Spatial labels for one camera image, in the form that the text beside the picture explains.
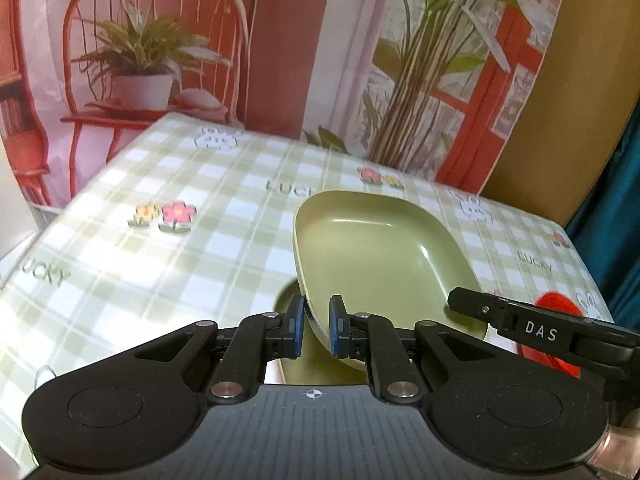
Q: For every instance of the red bowl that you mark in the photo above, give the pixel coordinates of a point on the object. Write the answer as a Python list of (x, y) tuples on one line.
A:
[(554, 333)]

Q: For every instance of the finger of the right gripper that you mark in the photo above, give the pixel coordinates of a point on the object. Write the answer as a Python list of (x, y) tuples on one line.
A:
[(493, 310)]

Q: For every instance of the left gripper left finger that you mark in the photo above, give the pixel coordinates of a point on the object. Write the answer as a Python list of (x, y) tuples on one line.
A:
[(248, 349)]

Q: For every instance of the person's hand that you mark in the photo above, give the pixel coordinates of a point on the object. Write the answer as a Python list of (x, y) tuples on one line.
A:
[(618, 454)]

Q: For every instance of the printed room backdrop cloth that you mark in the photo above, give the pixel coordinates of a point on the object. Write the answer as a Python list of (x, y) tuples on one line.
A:
[(432, 88)]

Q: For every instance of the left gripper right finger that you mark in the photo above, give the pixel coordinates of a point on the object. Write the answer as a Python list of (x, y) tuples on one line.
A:
[(385, 349)]

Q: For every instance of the wooden headboard panel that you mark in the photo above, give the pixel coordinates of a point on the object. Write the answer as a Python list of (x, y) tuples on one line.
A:
[(582, 99)]

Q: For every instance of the teal curtain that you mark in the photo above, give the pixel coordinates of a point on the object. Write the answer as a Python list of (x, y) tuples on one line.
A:
[(605, 229)]

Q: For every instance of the green plaid bunny tablecloth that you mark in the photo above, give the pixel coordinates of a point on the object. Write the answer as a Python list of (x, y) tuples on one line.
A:
[(190, 222)]

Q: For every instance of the green square plate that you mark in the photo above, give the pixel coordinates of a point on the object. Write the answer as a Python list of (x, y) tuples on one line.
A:
[(317, 366), (383, 255)]

